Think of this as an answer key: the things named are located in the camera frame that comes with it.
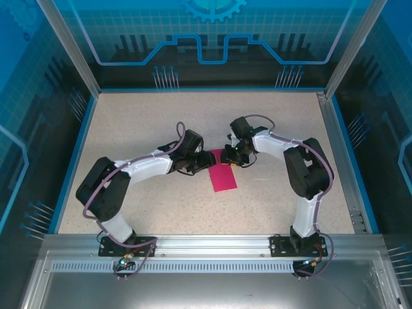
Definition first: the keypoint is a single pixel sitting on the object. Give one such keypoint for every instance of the aluminium sheet panel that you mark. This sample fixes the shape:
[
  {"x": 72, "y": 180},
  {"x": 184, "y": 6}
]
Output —
[{"x": 209, "y": 289}]

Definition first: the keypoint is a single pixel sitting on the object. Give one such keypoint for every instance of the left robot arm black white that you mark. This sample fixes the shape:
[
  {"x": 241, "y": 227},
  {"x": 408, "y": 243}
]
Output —
[{"x": 103, "y": 190}]

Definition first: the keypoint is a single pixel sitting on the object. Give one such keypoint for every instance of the aluminium frame post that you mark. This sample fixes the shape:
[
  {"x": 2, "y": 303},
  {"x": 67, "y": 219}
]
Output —
[
  {"x": 69, "y": 48},
  {"x": 354, "y": 48}
]

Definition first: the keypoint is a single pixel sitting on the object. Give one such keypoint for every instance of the magenta cloth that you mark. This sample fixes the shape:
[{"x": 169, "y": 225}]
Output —
[{"x": 223, "y": 180}]

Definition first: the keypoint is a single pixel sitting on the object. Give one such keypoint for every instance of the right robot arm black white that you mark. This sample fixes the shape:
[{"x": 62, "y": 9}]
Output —
[{"x": 309, "y": 174}]

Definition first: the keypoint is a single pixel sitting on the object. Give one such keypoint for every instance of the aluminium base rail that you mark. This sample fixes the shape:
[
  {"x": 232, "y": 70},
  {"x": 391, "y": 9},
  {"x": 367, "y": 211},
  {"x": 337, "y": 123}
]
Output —
[{"x": 209, "y": 243}]

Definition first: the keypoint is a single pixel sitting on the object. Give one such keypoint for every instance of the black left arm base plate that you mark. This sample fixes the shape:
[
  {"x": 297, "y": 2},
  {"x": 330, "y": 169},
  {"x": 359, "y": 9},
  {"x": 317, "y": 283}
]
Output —
[{"x": 145, "y": 246}]

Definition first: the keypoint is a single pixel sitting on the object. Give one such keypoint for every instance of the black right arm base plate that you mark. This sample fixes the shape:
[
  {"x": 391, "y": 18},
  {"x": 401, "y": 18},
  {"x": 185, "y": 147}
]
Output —
[{"x": 280, "y": 246}]

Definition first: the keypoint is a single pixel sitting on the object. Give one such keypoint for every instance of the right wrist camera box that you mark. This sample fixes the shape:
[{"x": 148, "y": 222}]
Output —
[{"x": 232, "y": 140}]

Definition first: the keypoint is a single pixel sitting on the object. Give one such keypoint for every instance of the aluminium side rail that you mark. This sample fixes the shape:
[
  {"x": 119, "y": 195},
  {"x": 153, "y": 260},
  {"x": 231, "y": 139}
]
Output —
[{"x": 341, "y": 161}]

